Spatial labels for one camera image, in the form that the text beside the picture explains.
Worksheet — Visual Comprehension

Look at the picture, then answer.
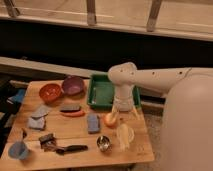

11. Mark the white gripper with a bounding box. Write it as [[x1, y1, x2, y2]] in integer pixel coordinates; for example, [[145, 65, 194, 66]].
[[108, 85, 140, 125]]

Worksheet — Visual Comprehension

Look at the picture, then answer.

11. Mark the yellow banana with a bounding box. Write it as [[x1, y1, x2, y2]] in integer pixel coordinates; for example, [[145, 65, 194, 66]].
[[119, 124, 129, 149]]

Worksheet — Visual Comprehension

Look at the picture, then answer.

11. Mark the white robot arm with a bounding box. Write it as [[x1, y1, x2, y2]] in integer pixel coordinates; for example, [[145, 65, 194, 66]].
[[108, 62, 213, 171]]

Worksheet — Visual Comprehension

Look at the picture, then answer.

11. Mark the purple bowl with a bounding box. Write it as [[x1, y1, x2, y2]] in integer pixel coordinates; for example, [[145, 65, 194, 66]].
[[62, 76, 84, 95]]

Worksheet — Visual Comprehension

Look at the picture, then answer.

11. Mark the orange bowl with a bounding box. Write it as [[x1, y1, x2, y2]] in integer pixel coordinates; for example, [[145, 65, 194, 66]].
[[39, 83, 62, 103]]

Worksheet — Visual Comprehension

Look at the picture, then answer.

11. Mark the orange fruit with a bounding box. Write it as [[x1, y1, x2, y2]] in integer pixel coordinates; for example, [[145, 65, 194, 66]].
[[104, 113, 116, 127]]

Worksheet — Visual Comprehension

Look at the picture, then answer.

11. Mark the green plastic tray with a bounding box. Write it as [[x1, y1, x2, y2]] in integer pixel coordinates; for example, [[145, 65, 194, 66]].
[[87, 74, 141, 110]]

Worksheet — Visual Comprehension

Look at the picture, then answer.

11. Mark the blue sponge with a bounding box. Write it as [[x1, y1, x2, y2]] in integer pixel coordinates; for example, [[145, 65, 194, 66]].
[[87, 114, 100, 134]]

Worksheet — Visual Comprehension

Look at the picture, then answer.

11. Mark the small metal cup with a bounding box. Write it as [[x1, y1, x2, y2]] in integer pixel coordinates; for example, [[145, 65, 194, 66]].
[[97, 136, 111, 152]]

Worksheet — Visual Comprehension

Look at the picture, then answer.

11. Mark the dark grey sponge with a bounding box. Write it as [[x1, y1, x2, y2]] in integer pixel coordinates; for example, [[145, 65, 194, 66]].
[[60, 104, 81, 112]]

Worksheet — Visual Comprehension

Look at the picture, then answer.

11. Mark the grey-blue cloth upper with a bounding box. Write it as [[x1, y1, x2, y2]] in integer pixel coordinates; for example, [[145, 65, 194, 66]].
[[31, 105, 51, 119]]

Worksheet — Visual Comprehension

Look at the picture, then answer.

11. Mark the grey-blue cloth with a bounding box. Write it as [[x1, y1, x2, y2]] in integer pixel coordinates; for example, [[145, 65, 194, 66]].
[[31, 105, 51, 119], [28, 117, 45, 130]]

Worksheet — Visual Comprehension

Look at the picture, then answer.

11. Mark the dark metal block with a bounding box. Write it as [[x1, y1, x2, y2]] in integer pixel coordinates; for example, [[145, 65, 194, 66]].
[[39, 133, 56, 149]]

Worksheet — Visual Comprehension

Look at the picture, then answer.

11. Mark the grey-blue cloth lower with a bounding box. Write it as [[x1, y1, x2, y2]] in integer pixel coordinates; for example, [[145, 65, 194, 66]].
[[28, 117, 45, 130]]

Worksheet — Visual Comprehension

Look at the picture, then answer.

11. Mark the blue object at table edge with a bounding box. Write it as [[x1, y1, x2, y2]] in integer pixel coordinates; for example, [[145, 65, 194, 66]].
[[9, 89, 26, 103]]

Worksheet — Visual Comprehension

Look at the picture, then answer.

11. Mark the blue plastic cup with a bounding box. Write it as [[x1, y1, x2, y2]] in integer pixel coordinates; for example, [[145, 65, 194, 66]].
[[8, 141, 29, 160]]

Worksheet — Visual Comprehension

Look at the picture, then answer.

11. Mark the black handled utensil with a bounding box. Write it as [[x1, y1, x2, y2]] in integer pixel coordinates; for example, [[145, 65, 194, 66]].
[[55, 145, 88, 155]]

